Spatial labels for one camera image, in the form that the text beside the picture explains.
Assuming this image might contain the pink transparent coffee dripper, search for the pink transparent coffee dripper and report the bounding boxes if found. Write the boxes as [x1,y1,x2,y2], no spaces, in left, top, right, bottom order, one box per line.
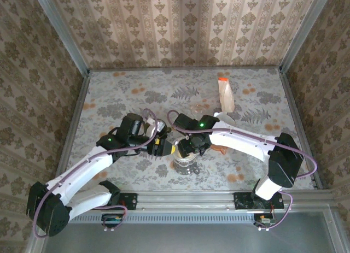
[211,144,228,156]

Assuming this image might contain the orange white filter box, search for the orange white filter box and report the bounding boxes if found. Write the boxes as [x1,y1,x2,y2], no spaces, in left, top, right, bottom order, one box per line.
[217,77,236,113]

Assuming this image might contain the white paper coffee filter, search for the white paper coffee filter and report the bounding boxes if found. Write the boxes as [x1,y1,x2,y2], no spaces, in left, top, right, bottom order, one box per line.
[218,112,237,126]

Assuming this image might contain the clear glass tumbler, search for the clear glass tumbler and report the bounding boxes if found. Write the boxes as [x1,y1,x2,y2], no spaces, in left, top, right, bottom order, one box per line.
[190,104,208,116]

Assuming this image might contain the floral tablecloth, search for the floral tablecloth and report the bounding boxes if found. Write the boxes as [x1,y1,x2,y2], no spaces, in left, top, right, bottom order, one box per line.
[61,68,315,191]

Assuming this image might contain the small control board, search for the small control board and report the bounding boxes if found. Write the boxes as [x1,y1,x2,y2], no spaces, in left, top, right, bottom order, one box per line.
[101,213,124,228]
[254,213,276,229]

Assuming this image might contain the aluminium frame rail with mounts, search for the aluminium frame rail with mounts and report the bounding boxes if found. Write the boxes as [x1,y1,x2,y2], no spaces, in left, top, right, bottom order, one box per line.
[40,189,336,211]

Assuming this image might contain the slotted grey cable duct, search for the slotted grey cable duct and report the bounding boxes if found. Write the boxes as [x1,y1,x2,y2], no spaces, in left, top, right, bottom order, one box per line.
[71,211,274,223]

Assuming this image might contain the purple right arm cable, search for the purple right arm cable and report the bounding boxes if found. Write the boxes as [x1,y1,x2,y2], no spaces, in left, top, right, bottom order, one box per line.
[166,109,319,229]

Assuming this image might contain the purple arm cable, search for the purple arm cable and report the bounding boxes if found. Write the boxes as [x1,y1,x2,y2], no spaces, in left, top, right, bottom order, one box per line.
[32,108,161,239]
[166,109,319,229]

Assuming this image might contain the aluminium frame post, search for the aluminium frame post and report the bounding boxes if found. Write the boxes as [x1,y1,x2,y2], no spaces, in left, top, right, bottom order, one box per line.
[34,0,91,75]
[278,0,331,72]

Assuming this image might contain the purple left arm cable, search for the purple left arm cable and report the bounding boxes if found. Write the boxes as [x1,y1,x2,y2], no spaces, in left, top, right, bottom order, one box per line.
[32,108,161,239]

